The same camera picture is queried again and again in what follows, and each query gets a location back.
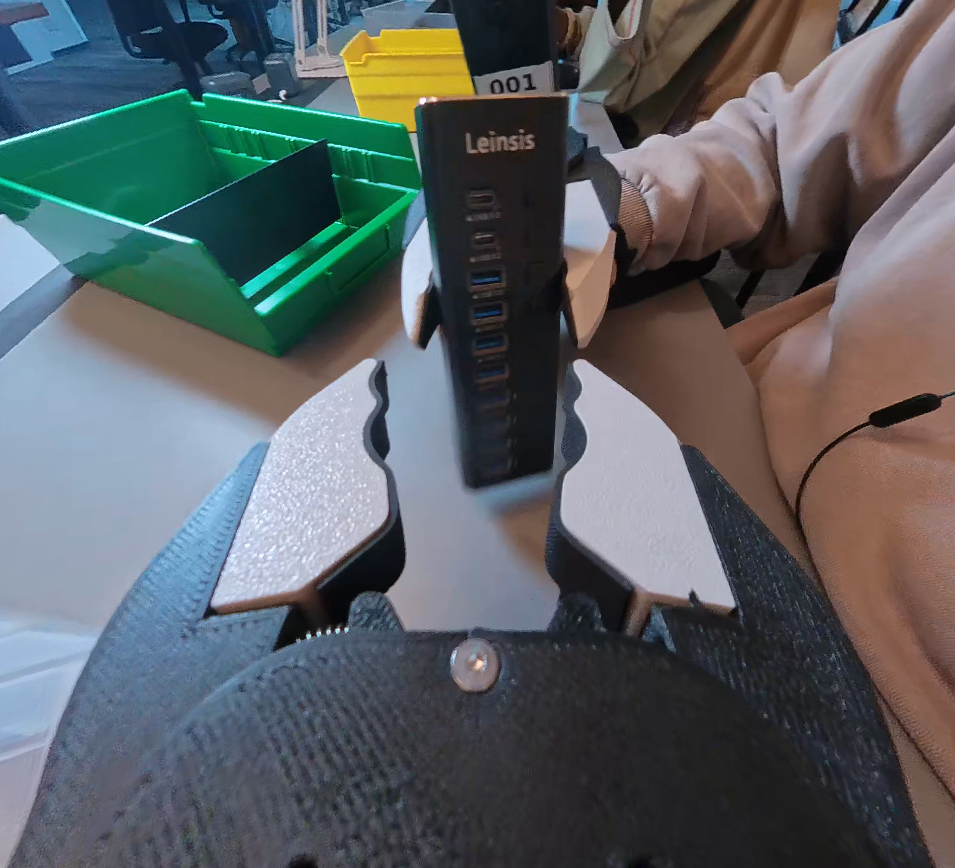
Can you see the yellow plastic bin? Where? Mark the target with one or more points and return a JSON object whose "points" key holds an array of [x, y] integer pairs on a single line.
{"points": [[403, 77]]}

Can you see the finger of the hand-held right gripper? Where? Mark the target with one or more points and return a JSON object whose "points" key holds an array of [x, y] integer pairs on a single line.
{"points": [[593, 286], [414, 294]]}

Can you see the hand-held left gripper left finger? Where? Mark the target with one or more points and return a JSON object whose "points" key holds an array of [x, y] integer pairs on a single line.
{"points": [[313, 495]]}

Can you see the black bin divider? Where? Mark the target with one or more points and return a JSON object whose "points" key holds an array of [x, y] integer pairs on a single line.
{"points": [[261, 212]]}

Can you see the black multi-port usb hub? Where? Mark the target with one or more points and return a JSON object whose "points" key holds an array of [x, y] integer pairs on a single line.
{"points": [[507, 159]]}

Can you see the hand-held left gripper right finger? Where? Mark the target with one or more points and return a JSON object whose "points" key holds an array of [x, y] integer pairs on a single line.
{"points": [[634, 502]]}

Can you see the green plastic bin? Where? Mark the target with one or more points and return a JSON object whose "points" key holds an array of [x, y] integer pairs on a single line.
{"points": [[112, 159]]}

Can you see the black office chair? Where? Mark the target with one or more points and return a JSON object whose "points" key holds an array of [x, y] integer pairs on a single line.
{"points": [[179, 33]]}

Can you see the person's beige clothed body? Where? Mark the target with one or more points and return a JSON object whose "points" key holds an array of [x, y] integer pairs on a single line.
{"points": [[880, 361]]}

